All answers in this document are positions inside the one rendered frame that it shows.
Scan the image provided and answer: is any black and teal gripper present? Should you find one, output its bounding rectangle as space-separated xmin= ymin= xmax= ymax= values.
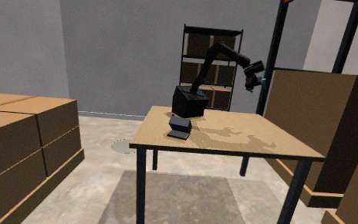
xmin=245 ymin=76 xmax=266 ymax=93

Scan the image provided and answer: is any grey sloped panel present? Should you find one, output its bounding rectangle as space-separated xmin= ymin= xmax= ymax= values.
xmin=167 ymin=116 xmax=192 ymax=140

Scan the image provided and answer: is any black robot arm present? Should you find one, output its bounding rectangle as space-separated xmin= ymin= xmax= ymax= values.
xmin=182 ymin=42 xmax=265 ymax=97

